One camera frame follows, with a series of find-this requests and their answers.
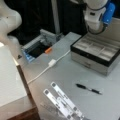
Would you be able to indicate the wooden shelf unit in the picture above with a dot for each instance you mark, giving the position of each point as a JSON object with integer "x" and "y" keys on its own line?
{"x": 16, "y": 102}

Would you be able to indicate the black ballpoint pen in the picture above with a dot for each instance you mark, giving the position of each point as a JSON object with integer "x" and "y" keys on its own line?
{"x": 89, "y": 89}

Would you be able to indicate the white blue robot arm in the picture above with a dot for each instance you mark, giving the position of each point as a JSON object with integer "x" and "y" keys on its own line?
{"x": 28, "y": 16}

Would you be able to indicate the black grey storage box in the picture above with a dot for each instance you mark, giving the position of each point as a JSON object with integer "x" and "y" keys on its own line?
{"x": 99, "y": 52}

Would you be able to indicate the grey metal bracket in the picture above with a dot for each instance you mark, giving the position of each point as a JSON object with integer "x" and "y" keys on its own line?
{"x": 45, "y": 37}

